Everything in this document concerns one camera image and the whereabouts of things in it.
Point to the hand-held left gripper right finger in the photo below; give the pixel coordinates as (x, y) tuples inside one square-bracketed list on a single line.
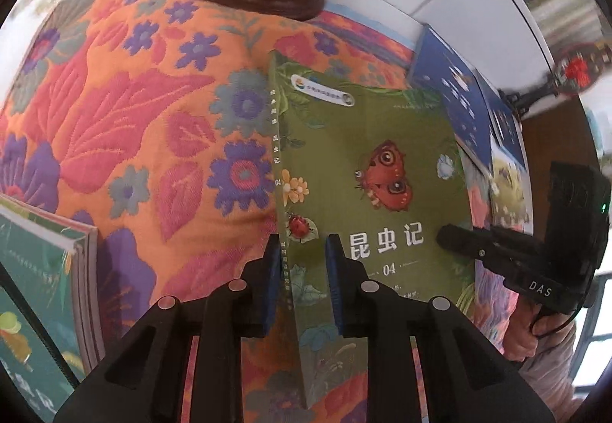
[(334, 289)]

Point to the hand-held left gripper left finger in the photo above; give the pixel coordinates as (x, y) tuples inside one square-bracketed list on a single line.
[(272, 289)]

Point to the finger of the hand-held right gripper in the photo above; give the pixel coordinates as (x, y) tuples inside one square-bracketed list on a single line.
[(468, 241)]

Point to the white running rabbit book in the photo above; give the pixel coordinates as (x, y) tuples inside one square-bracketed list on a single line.
[(509, 183)]

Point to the olive green butterfly book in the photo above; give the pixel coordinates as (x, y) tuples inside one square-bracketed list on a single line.
[(373, 140)]

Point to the person's right forearm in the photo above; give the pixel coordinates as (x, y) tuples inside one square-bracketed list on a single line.
[(559, 380)]

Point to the pile of thin books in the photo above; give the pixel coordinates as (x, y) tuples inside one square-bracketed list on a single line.
[(91, 308)]

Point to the person's right hand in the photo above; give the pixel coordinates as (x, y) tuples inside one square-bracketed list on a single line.
[(526, 337)]

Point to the brown wooden cabinet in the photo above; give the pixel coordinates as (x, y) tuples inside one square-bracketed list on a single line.
[(550, 136)]

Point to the dark blue paperback book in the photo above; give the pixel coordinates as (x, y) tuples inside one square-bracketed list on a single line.
[(504, 121)]

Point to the round embroidered fan on stand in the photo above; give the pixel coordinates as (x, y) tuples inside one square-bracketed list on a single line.
[(578, 69)]

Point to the blue eagle book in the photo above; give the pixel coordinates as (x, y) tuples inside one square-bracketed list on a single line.
[(449, 88)]

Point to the floral orange quilted mat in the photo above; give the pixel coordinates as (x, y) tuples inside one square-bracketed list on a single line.
[(119, 116)]

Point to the teal leafy book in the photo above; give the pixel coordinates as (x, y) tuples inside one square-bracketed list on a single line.
[(33, 289)]

